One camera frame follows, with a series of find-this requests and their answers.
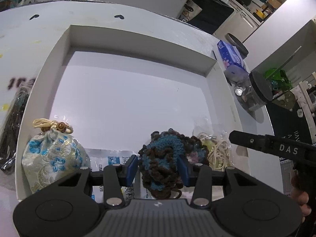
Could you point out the white cardboard box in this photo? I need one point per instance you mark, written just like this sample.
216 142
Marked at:
133 98

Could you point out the blue tissue pack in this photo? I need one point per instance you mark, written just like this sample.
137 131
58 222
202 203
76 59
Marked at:
230 56

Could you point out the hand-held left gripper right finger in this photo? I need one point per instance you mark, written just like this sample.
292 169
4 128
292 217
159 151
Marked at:
185 171

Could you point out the dark crocheted scrunchie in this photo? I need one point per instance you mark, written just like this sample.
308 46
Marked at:
160 158

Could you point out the person's right hand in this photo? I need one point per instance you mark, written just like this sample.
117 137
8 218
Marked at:
302 198

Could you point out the black chair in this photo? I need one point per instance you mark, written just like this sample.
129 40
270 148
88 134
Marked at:
212 12

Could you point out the green plant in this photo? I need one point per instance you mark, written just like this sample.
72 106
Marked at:
277 79

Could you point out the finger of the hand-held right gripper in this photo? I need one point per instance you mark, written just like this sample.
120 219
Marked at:
249 140

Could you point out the yellow kettle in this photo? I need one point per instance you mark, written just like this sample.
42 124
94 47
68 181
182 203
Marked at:
261 14

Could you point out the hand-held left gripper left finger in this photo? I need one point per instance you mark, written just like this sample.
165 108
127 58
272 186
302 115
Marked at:
130 170

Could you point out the white wipe packet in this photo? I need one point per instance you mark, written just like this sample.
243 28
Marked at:
103 159

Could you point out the round metal tin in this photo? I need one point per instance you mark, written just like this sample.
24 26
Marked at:
238 44

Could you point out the clear jar with black lid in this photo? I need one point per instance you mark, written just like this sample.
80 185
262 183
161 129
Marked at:
256 91

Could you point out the cartoon tote bag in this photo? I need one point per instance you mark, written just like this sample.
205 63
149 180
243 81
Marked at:
190 11

